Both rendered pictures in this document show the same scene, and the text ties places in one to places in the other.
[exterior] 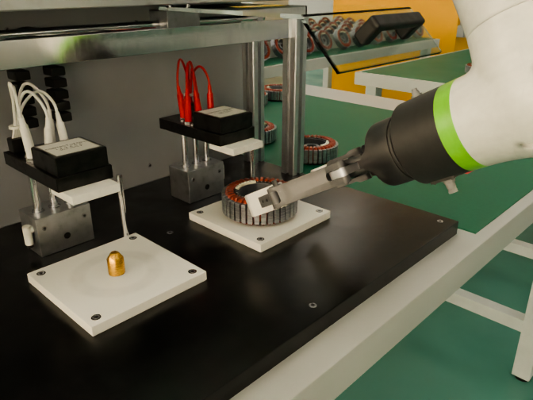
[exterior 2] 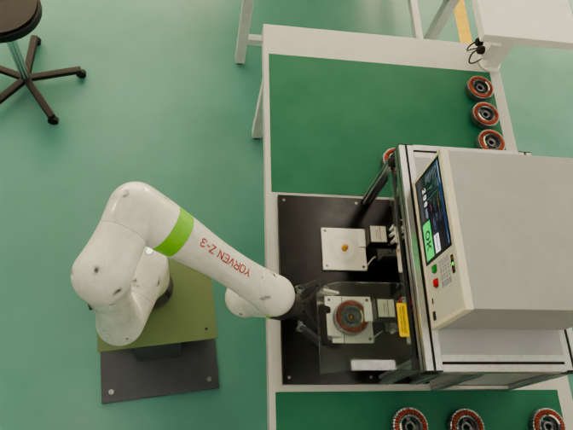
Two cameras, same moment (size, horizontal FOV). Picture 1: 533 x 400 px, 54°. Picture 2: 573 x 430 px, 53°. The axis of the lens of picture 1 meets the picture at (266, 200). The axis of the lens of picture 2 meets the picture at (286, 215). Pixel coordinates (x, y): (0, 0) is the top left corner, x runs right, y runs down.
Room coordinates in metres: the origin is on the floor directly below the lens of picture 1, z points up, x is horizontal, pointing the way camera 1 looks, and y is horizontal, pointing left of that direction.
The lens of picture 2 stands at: (0.68, -0.67, 2.55)
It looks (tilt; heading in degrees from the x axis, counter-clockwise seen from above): 64 degrees down; 115
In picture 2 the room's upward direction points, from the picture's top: 22 degrees clockwise
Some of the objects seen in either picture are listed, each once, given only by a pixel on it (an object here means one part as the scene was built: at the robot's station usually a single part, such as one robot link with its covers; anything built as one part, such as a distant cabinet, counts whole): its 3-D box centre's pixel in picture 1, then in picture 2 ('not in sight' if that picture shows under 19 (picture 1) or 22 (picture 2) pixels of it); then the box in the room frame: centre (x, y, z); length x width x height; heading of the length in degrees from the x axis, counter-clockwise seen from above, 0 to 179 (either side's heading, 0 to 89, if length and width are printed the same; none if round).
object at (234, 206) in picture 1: (259, 199); not in sight; (0.71, 0.01, 0.80); 0.11 x 0.11 x 0.04
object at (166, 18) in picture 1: (174, 18); not in sight; (0.83, 0.14, 1.05); 0.06 x 0.04 x 0.04; 136
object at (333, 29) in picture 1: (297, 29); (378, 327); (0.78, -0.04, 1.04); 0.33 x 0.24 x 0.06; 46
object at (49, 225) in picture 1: (57, 224); (386, 248); (0.63, 0.28, 0.80); 0.08 x 0.05 x 0.06; 136
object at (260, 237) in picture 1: (259, 215); not in sight; (0.71, 0.01, 0.78); 0.15 x 0.15 x 0.01; 46
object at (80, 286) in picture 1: (117, 276); (344, 249); (0.53, 0.18, 0.78); 0.15 x 0.15 x 0.01; 46
